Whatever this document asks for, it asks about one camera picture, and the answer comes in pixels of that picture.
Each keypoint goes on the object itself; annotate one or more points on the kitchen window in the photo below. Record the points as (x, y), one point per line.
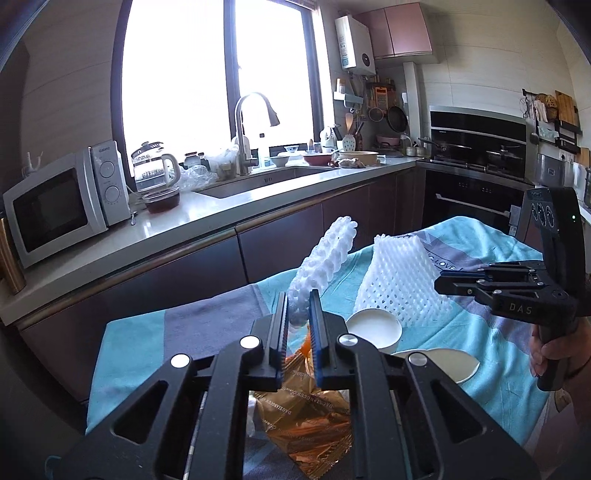
(184, 69)

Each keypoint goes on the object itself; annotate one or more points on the red food container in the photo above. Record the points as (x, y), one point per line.
(161, 201)

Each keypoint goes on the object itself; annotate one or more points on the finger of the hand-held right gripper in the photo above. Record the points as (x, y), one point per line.
(512, 270)
(461, 284)

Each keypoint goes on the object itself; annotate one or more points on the person's right hand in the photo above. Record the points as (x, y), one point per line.
(538, 353)

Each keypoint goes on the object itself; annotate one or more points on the black wall rack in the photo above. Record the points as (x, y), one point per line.
(565, 131)

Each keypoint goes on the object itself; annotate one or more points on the cream casserole pot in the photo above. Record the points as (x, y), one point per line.
(360, 158)

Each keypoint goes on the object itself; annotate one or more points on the black lidded pot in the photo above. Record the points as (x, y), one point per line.
(505, 154)

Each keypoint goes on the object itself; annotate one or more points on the gold orange snack wrapper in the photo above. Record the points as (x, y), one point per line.
(300, 415)

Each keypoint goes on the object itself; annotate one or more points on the hanging black frying pan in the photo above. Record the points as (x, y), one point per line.
(398, 118)

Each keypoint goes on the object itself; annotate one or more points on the black integrated stove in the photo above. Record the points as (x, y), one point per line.
(475, 194)

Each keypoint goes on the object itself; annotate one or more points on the white microwave oven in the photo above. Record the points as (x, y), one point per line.
(55, 207)

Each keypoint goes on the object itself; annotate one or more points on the white water heater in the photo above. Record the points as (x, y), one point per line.
(355, 41)

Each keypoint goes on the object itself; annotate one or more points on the copper tumbler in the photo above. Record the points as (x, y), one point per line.
(9, 254)

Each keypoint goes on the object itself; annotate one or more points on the turquoise grey printed cloth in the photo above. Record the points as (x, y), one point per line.
(498, 392)

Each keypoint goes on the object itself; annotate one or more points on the wide white foam net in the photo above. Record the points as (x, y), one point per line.
(399, 277)

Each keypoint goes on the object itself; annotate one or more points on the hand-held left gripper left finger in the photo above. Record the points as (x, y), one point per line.
(282, 323)

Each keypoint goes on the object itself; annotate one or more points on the white round bowl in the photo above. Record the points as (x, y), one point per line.
(374, 325)

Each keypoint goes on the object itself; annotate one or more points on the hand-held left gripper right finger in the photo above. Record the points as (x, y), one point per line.
(315, 323)

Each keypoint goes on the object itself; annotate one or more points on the red bowl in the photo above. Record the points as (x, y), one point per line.
(317, 158)

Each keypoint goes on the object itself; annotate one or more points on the grey wall shelf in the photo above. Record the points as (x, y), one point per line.
(348, 96)

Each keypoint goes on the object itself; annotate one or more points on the hanging utensil rack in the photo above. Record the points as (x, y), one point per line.
(378, 99)

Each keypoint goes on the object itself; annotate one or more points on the white flat plate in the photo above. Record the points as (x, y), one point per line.
(450, 364)

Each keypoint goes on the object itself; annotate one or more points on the steel kitchen sink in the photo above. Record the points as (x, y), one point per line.
(263, 180)

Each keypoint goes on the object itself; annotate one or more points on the white deer figurine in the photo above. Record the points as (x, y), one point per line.
(33, 162)

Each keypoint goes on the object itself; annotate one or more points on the clear plastic bag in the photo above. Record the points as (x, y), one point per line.
(198, 177)

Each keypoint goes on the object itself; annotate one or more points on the pink wall cabinet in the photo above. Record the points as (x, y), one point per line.
(401, 30)

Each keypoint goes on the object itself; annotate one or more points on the steel kitchen faucet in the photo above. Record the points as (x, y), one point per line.
(242, 138)

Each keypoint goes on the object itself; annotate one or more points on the dark brown base cabinets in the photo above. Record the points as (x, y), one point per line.
(184, 277)

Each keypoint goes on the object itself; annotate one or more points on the long white foam net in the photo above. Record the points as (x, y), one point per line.
(323, 258)

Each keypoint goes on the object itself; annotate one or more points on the glass electric kettle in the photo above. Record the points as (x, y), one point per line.
(152, 168)

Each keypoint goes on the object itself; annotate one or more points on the steel container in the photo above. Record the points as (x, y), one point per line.
(554, 170)

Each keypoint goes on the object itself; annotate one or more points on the blue white bowl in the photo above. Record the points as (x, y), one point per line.
(279, 160)

